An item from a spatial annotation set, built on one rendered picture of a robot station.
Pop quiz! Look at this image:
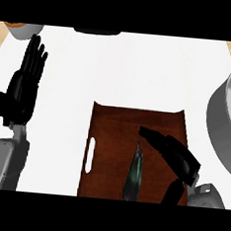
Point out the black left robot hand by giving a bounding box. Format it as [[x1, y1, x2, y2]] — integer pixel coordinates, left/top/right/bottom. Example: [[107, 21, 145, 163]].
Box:
[[0, 31, 51, 131]]

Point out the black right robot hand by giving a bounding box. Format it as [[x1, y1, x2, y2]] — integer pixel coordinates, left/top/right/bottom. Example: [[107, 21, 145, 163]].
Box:
[[132, 124, 205, 208]]

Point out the dark brown wooden tray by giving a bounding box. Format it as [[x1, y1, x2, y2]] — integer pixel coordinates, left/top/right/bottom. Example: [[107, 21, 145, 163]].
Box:
[[76, 100, 197, 207]]

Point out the grey metal pot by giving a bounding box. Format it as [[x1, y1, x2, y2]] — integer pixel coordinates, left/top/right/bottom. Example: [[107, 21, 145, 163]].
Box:
[[200, 44, 231, 178]]

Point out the pale grey bowl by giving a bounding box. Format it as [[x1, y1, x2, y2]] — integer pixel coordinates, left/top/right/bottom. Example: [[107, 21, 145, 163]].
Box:
[[2, 21, 45, 42]]

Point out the flat black object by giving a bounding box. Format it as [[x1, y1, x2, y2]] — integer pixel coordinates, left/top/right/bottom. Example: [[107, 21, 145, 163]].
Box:
[[72, 27, 121, 38]]

